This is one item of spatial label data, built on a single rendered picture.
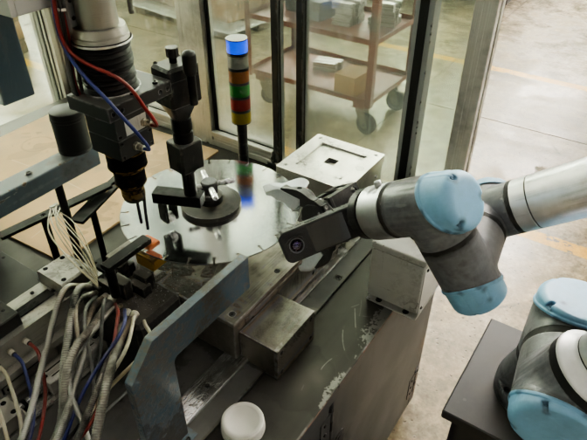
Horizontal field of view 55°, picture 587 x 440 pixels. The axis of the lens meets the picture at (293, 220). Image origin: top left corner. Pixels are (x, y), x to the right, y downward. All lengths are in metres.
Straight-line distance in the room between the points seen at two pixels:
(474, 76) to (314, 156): 0.38
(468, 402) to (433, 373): 1.00
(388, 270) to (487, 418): 0.30
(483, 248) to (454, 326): 1.47
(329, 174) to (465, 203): 0.60
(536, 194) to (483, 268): 0.13
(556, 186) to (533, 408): 0.28
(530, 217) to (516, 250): 1.81
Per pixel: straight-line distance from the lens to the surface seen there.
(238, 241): 0.96
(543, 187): 0.79
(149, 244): 0.95
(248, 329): 0.99
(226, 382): 1.00
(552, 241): 2.72
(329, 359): 1.04
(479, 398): 1.04
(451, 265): 0.71
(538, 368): 0.81
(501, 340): 1.14
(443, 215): 0.66
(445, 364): 2.06
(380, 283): 1.11
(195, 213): 1.02
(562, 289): 0.93
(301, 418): 0.97
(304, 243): 0.77
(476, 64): 1.18
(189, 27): 1.56
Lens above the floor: 1.55
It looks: 37 degrees down
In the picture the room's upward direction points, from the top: straight up
